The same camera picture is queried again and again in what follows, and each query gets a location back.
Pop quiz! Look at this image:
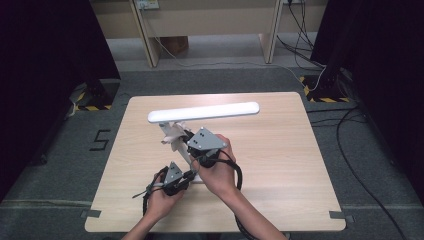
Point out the white desk lamp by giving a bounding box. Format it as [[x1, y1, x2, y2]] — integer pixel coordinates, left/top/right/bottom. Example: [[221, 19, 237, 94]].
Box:
[[147, 101, 261, 185]]

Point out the person's right hand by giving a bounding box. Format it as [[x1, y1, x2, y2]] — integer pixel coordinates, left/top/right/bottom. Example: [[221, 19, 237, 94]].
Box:
[[191, 133, 238, 199]]

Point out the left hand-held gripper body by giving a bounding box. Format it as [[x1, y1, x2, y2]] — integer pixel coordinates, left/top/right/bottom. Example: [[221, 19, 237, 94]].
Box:
[[159, 161, 187, 197]]

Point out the white floor cable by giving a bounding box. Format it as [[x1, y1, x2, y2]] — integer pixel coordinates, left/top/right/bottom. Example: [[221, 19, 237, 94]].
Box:
[[141, 8, 328, 93]]

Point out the beige cloth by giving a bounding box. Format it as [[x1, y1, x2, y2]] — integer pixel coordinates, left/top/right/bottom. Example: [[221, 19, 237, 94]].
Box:
[[161, 121, 192, 153]]

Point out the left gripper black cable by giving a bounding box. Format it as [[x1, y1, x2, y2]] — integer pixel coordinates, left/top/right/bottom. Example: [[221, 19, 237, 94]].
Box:
[[131, 165, 169, 217]]

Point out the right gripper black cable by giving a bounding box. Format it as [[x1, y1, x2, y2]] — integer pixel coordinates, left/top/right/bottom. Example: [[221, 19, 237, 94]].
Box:
[[199, 149, 259, 240]]

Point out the grey tape piece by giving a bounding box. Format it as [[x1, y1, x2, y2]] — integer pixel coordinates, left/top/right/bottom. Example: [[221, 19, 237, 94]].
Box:
[[329, 210, 355, 224], [79, 208, 102, 219]]

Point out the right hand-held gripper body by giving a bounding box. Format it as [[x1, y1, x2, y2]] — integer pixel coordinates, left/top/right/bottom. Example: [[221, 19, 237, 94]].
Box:
[[185, 126, 229, 169]]

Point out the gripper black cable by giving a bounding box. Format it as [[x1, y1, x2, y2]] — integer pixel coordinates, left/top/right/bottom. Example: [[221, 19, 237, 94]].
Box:
[[199, 149, 259, 240], [131, 165, 169, 217]]

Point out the black stand with striped base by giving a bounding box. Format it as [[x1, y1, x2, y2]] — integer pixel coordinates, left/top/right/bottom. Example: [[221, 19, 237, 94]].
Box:
[[298, 0, 355, 104], [70, 78, 121, 113]]

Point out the person's left hand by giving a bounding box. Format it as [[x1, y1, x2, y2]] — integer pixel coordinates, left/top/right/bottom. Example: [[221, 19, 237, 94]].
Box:
[[145, 186, 186, 219]]

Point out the dark curtain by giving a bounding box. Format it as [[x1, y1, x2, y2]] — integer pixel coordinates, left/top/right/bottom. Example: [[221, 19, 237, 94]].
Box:
[[311, 0, 424, 201], [0, 0, 122, 201]]

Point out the white power outlet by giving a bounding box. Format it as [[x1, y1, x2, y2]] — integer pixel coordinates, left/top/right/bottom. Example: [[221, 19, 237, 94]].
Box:
[[135, 0, 160, 10]]

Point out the beige desk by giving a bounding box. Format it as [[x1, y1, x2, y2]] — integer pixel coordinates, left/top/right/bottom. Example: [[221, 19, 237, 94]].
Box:
[[90, 0, 329, 69]]

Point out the black floor cable bundle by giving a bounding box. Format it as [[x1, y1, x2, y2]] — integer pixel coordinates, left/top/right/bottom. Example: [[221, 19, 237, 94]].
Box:
[[276, 0, 327, 70]]

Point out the brown cardboard box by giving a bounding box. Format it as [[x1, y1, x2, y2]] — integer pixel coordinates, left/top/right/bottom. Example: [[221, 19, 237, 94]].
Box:
[[159, 35, 190, 56]]

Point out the long black floor cable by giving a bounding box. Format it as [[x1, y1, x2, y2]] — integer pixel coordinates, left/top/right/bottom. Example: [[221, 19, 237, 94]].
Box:
[[335, 106, 408, 240]]

